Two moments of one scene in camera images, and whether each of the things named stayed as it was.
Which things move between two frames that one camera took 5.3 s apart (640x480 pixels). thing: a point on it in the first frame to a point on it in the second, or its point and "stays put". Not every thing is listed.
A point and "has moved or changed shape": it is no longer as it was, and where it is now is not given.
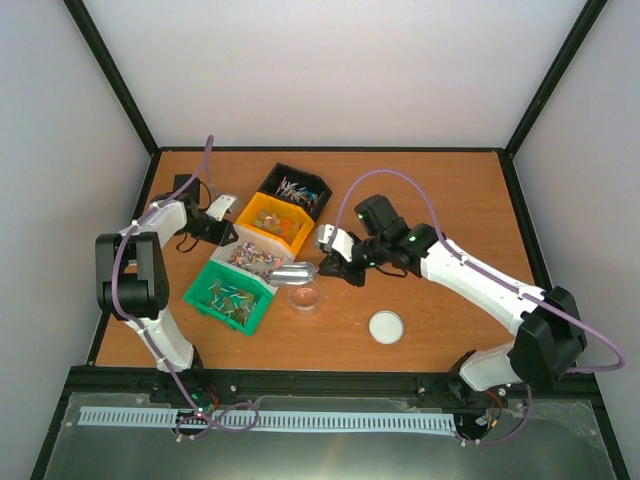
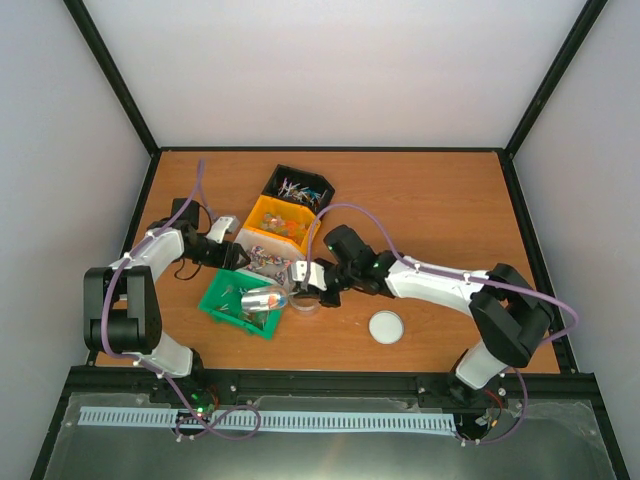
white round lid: x=386 y=327 stays put
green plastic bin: x=226 y=296 has moved or changed shape
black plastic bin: x=300 y=187 stays put
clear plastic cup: x=304 y=300 stays put
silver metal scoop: x=293 y=273 to x=264 y=299
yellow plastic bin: x=282 y=221 has moved or changed shape
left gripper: x=222 y=238 to x=229 y=258
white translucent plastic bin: x=255 y=253 has moved or changed shape
